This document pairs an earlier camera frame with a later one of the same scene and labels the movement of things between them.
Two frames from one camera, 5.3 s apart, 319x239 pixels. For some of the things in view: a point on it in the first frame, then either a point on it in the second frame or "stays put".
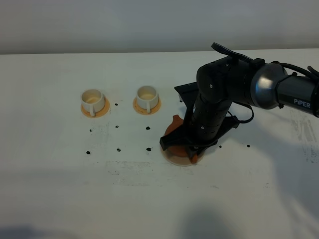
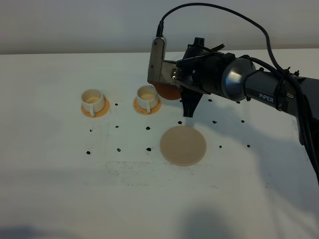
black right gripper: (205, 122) → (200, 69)
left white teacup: (92, 100) stays put
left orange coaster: (99, 114) stays put
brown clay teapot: (181, 150) → (168, 91)
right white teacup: (147, 97) stays put
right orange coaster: (143, 111) stays put
